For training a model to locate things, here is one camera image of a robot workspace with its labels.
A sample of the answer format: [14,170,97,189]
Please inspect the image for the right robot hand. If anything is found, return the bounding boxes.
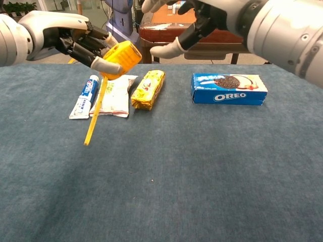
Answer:
[141,0,255,59]

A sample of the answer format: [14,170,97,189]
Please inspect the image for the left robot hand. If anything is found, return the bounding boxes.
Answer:
[19,10,123,75]

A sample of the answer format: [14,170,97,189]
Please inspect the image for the yellow tape measure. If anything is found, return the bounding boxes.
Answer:
[84,40,143,146]

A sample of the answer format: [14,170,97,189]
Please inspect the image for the purple grey robot base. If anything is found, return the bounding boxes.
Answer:
[105,0,140,43]

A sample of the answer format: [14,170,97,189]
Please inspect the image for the brown mahjong table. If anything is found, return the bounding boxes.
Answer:
[138,1,276,65]

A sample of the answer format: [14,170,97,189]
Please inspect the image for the white blue toothpaste tube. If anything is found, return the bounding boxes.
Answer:
[69,75,99,120]

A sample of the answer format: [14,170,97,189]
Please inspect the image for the green potted plants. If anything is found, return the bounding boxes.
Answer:
[2,2,38,17]

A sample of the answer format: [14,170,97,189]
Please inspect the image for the white snack pouch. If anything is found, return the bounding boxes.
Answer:
[89,75,138,118]

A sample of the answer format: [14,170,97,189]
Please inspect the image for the blue Oreo cookie box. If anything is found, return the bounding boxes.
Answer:
[191,73,268,106]

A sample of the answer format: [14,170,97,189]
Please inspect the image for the yellow biscuit packet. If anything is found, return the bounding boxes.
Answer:
[131,70,166,111]

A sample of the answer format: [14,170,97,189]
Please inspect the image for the blue table cloth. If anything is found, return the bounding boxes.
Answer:
[0,63,323,242]

